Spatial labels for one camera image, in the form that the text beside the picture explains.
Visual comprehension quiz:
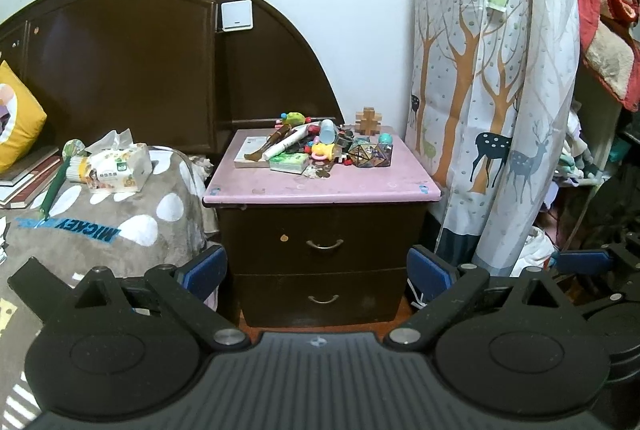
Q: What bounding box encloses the green packet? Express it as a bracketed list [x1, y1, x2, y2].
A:
[269, 153, 312, 175]

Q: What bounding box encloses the cotton swab container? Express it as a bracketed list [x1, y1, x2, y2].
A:
[61, 139, 92, 185]

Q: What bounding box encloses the geometric glass box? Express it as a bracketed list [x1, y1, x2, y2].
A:
[348, 137, 396, 170]

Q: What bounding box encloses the grey dotted blanket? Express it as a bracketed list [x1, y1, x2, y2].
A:
[0, 144, 223, 430]

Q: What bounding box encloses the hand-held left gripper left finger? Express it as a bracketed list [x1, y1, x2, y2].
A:
[7, 245, 251, 352]

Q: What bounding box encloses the white tissue pack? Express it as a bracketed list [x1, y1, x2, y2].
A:
[86, 128, 153, 194]

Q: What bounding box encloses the white tube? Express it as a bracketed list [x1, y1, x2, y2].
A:
[263, 125, 322, 160]

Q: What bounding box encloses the wooden burr puzzle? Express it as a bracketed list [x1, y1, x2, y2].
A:
[354, 106, 382, 135]

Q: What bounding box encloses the yellow pink toy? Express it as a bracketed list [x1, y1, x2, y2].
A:
[310, 142, 346, 162]

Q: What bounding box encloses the crumpled white tissue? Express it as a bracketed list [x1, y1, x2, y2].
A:
[189, 154, 215, 183]

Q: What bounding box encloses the dark nightstand with pink top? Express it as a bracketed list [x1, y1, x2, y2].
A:
[202, 127, 444, 328]

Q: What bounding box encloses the brown hardcover book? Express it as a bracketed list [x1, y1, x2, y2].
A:
[0, 145, 61, 185]

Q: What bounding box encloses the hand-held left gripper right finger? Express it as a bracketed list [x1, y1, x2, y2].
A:
[384, 246, 583, 352]

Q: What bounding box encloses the white wall switch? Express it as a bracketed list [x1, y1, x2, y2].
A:
[219, 0, 255, 33]

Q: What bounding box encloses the brown brush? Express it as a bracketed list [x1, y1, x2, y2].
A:
[244, 124, 297, 162]

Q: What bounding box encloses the green frog toy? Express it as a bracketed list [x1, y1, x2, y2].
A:
[272, 110, 307, 126]

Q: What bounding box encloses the stack of books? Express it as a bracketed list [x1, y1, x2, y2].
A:
[0, 156, 64, 211]

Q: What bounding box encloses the red fleece blanket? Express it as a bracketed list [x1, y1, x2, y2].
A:
[570, 0, 640, 112]

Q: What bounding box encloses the flat white box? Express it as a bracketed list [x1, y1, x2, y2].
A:
[233, 136, 282, 170]

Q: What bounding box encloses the deer print wardrobe cover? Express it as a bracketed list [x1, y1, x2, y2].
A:
[405, 0, 581, 278]

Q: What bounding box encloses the white cloth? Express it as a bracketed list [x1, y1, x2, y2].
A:
[517, 224, 557, 272]

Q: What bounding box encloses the pile of clothes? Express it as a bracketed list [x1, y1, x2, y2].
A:
[549, 110, 618, 211]

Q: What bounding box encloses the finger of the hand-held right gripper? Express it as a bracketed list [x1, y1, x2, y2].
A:
[552, 241, 640, 306]

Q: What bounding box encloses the dark wooden headboard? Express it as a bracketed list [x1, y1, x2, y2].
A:
[0, 0, 346, 171]

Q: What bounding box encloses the yellow pillow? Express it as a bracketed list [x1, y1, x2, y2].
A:
[0, 60, 48, 173]

